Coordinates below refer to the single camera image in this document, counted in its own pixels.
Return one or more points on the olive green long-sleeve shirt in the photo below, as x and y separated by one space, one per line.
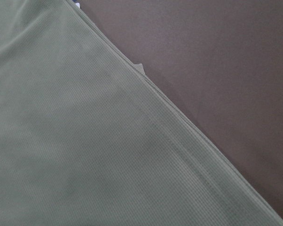
87 139

